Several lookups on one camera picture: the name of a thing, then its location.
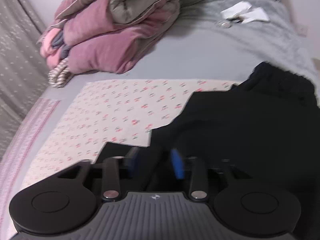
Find white paper left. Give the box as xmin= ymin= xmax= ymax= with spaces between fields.
xmin=221 ymin=1 xmax=252 ymax=20

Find black pants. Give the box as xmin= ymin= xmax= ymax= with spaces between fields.
xmin=93 ymin=61 xmax=318 ymax=205

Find pink folded fleece blanket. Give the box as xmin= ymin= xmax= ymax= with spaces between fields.
xmin=40 ymin=28 xmax=62 ymax=70

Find grey star curtain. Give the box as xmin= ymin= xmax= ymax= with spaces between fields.
xmin=0 ymin=0 xmax=48 ymax=155

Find white paper right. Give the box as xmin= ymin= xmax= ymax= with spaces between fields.
xmin=240 ymin=7 xmax=270 ymax=24

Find white paper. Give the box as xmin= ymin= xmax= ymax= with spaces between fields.
xmin=240 ymin=7 xmax=270 ymax=24
xmin=221 ymin=1 xmax=252 ymax=20

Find grey bed sheet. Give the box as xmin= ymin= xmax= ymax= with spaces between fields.
xmin=10 ymin=0 xmax=320 ymax=190

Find striped folded garment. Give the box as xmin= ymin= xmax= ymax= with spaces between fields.
xmin=48 ymin=58 xmax=73 ymax=88

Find cherry print white cloth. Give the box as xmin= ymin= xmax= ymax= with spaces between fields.
xmin=3 ymin=80 xmax=232 ymax=199

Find pink striped knitted blanket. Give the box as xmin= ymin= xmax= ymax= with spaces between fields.
xmin=0 ymin=97 xmax=62 ymax=193

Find small clear glass object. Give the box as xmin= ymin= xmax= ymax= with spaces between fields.
xmin=216 ymin=20 xmax=232 ymax=29

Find mauve folded quilt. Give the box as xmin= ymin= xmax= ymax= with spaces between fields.
xmin=40 ymin=0 xmax=180 ymax=74

